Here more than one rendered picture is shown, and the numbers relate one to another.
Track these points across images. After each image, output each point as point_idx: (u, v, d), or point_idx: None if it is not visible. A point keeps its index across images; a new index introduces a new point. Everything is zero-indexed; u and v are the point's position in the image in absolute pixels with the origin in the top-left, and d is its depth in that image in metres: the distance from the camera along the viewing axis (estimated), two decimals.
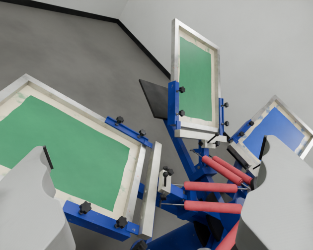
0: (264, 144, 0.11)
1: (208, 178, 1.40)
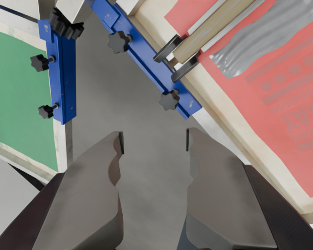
0: (188, 136, 0.12)
1: None
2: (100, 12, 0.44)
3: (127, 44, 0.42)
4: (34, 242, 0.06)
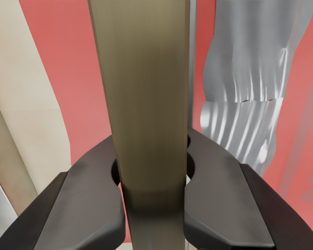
0: None
1: None
2: None
3: None
4: (37, 241, 0.06)
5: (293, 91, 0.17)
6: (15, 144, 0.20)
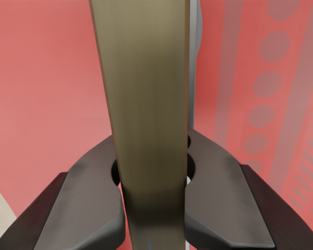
0: None
1: None
2: None
3: None
4: (37, 241, 0.06)
5: (201, 106, 0.18)
6: None
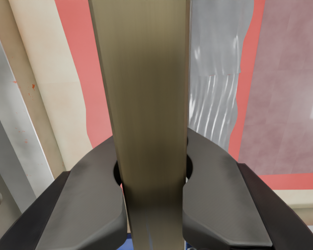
0: None
1: None
2: None
3: None
4: (39, 240, 0.07)
5: (246, 68, 0.25)
6: (45, 109, 0.27)
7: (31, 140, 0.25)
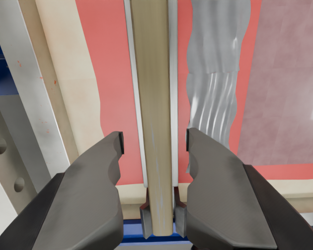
0: (188, 136, 0.12)
1: None
2: None
3: None
4: (34, 242, 0.06)
5: (244, 66, 0.28)
6: (64, 103, 0.30)
7: (52, 130, 0.28)
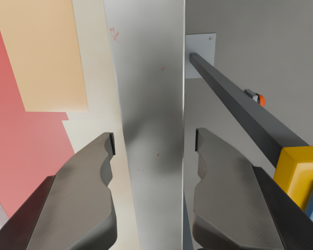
0: (197, 136, 0.12)
1: None
2: None
3: None
4: (26, 247, 0.06)
5: None
6: None
7: None
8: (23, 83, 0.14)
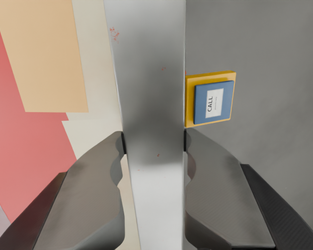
0: (186, 136, 0.12)
1: None
2: None
3: None
4: (36, 241, 0.06)
5: None
6: None
7: None
8: (23, 84, 0.14)
